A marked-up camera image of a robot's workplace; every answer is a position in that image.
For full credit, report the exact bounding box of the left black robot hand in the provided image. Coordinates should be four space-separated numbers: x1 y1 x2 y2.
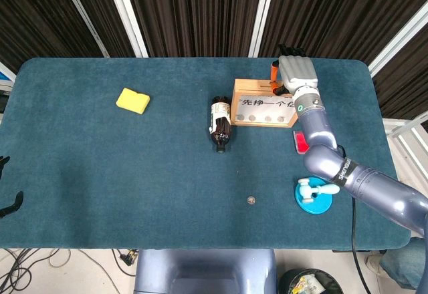
0 154 25 221

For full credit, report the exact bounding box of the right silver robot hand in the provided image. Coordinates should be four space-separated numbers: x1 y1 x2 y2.
269 43 319 96

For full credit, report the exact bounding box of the red ink pad case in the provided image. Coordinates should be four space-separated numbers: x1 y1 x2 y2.
292 130 308 156

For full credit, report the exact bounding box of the teal tablecloth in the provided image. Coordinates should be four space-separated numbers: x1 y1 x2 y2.
0 56 412 251

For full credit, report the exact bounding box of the dark glass bottle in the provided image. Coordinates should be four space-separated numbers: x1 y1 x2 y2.
209 96 232 154

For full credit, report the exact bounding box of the dark pleated curtain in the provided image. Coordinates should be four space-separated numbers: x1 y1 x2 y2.
0 0 428 121

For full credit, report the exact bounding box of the light blue toy roller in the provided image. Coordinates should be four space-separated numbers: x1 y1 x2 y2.
297 178 340 203

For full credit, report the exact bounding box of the black power plug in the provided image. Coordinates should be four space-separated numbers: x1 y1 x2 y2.
112 249 138 277

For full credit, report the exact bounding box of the blue round plate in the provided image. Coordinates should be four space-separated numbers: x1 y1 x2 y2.
294 176 334 214

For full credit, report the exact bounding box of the yellow sponge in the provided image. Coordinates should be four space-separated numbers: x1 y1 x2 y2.
115 88 151 116

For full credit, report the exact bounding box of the blue-grey robot torso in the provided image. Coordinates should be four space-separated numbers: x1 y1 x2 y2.
133 249 278 294

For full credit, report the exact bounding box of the black trash bin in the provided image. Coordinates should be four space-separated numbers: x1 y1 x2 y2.
279 268 344 294

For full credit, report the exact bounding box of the wooden framed money box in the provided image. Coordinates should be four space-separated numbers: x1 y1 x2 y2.
230 78 299 130

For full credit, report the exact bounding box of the black floor cable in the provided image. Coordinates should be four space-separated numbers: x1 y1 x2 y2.
0 247 73 294

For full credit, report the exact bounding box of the wide white partition post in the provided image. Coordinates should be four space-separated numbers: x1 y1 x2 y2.
247 0 276 58
102 0 149 58
368 0 428 76

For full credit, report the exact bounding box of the aluminium frame rack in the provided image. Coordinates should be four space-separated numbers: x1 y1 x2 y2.
383 112 428 178

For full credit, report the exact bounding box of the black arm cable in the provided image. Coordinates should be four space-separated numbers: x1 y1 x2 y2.
336 144 368 294

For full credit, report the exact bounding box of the thin grey partition post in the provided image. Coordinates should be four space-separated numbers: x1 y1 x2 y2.
56 0 110 58

